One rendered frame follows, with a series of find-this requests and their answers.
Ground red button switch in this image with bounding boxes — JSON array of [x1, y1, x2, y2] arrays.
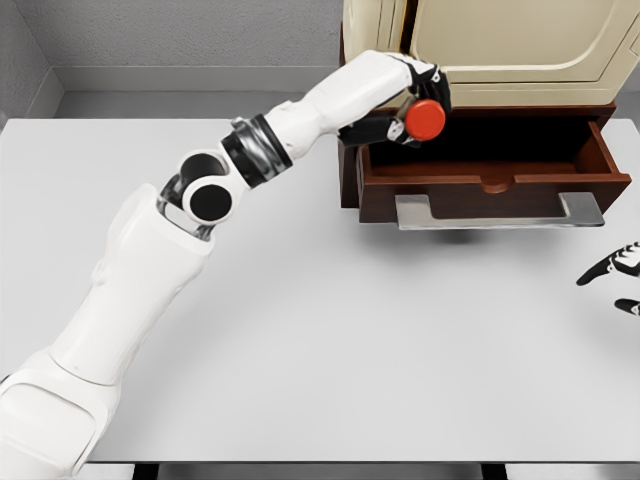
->
[[392, 98, 447, 142]]

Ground brown drawer with metal handle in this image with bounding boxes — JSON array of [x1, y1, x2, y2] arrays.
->
[[354, 117, 633, 231]]

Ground brown wooden cabinet cream doors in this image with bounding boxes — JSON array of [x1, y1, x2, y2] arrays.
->
[[338, 0, 637, 212]]

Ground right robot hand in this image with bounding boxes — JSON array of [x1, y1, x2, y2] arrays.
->
[[575, 241, 640, 317]]

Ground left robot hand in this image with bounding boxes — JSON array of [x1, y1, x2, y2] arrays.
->
[[333, 49, 453, 150]]

